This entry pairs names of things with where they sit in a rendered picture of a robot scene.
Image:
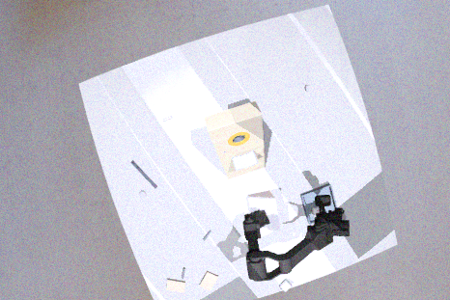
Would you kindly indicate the grey cylinder with two slots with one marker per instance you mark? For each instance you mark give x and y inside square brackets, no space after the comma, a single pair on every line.
[315,210]

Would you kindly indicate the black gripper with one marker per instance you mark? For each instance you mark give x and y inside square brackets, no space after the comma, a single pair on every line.
[322,201]

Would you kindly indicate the light blue square tray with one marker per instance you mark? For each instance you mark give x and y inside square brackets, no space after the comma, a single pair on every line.
[308,200]

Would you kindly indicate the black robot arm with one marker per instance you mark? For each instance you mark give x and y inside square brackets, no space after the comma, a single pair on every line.
[317,237]

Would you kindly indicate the dark grey flat bar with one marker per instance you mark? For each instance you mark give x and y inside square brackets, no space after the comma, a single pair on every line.
[143,174]

